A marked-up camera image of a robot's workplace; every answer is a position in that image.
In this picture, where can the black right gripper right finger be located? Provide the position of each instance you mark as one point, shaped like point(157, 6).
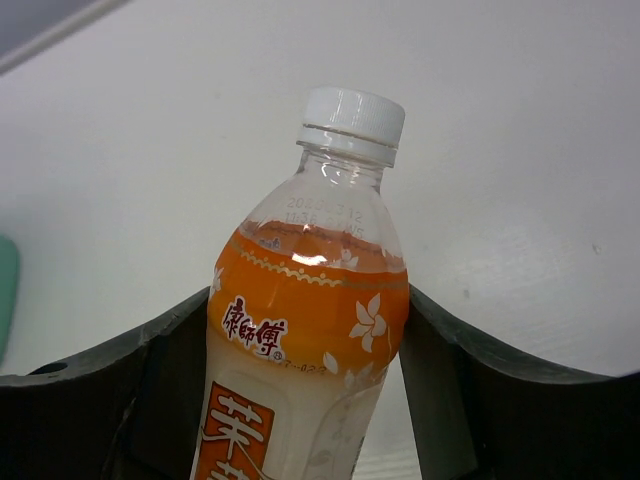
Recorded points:
point(483, 409)

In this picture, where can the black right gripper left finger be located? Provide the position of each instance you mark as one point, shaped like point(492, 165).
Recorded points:
point(128, 408)

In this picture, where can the orange label bottle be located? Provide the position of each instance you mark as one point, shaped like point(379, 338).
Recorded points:
point(307, 305)

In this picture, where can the green plastic bin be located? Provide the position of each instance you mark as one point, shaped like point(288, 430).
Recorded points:
point(9, 279)

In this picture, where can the aluminium table frame rail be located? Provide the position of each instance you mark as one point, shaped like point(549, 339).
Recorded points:
point(30, 27)

